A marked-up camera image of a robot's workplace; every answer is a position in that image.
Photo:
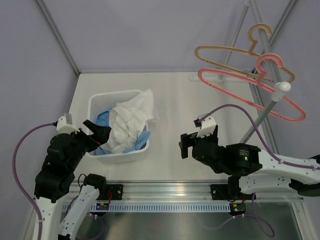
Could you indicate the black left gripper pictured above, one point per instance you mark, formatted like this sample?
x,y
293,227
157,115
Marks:
x,y
101,134

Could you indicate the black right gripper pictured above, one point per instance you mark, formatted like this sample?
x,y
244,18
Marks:
x,y
187,140

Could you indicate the blue shirt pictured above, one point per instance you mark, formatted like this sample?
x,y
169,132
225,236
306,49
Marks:
x,y
129,133

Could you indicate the white shirt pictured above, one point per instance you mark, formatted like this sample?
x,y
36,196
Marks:
x,y
145,104

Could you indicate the pink plastic hanger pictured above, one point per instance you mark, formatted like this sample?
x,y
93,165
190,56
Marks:
x,y
257,82

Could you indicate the beige wooden hanger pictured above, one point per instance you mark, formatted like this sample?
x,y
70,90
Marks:
x,y
243,54

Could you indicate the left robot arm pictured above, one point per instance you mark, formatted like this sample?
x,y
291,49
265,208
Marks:
x,y
52,184

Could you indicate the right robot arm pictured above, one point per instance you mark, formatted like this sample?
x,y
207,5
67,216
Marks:
x,y
281,173

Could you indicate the white plastic basket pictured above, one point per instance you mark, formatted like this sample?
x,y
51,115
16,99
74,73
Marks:
x,y
104,102

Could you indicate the grey rack pole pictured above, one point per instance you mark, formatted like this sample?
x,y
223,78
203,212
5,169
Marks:
x,y
265,112

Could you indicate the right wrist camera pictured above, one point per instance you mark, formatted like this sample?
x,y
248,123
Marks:
x,y
206,126

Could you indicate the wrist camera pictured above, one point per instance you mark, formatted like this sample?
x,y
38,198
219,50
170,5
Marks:
x,y
65,125
206,126

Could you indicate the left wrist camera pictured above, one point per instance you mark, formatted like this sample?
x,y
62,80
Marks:
x,y
65,125

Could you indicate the aluminium rail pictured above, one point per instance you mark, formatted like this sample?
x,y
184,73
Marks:
x,y
179,192

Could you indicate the white slotted cable duct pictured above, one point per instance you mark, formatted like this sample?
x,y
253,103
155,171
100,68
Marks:
x,y
161,207

